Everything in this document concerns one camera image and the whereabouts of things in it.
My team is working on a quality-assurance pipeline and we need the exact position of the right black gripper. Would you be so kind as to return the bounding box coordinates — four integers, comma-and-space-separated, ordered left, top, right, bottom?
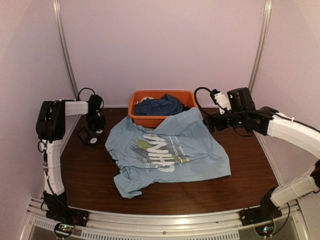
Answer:
202, 110, 246, 133

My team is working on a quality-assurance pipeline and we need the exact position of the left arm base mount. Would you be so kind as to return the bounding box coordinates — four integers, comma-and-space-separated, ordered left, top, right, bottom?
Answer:
44, 195, 89, 227

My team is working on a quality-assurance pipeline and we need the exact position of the orange plastic basin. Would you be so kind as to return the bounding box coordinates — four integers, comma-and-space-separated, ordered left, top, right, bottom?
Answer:
128, 90, 198, 128

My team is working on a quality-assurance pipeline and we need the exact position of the left aluminium corner post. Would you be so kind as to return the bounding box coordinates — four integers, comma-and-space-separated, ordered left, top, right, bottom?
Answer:
52, 0, 79, 99

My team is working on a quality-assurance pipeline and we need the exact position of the right aluminium corner post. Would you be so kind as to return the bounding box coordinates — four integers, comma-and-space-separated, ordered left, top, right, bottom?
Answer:
241, 0, 273, 111

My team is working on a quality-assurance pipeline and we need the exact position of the dark blue garment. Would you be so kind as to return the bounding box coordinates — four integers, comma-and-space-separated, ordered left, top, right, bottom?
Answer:
135, 94, 190, 116

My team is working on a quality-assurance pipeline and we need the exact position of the black open brooch case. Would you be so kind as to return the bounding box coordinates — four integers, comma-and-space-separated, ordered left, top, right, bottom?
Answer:
76, 126, 101, 147

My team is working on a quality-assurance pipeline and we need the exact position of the light blue printed t-shirt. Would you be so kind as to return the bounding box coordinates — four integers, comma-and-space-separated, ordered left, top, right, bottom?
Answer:
105, 107, 232, 199

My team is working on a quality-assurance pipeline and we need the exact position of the aluminium corner post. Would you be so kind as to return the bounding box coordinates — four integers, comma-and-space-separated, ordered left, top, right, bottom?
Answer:
52, 0, 79, 99
241, 0, 273, 111

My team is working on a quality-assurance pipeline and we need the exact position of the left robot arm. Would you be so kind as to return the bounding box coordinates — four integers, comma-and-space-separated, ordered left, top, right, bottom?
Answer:
35, 93, 107, 222

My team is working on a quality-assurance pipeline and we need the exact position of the aluminium front rail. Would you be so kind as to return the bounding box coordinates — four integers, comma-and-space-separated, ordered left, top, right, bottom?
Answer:
24, 197, 308, 240

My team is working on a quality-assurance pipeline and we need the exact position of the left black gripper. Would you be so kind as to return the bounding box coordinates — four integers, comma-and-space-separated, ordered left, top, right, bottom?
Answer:
85, 113, 106, 131

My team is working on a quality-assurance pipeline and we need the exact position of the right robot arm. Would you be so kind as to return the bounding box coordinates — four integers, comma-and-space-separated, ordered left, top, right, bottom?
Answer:
203, 87, 320, 221

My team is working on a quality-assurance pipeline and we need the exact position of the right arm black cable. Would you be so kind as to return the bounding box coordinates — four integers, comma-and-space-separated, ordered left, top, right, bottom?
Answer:
193, 86, 221, 118

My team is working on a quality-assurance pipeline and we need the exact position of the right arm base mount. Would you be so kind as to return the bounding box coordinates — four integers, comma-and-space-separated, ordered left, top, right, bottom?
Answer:
239, 206, 282, 226

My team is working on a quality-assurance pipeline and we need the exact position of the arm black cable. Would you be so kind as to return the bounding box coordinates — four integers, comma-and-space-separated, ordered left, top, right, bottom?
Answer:
193, 86, 221, 118
76, 87, 105, 113

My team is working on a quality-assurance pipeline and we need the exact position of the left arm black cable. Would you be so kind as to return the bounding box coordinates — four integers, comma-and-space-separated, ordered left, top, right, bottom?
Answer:
76, 87, 105, 113

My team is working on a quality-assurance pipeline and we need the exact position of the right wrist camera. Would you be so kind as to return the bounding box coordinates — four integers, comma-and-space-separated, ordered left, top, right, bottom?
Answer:
210, 89, 231, 115

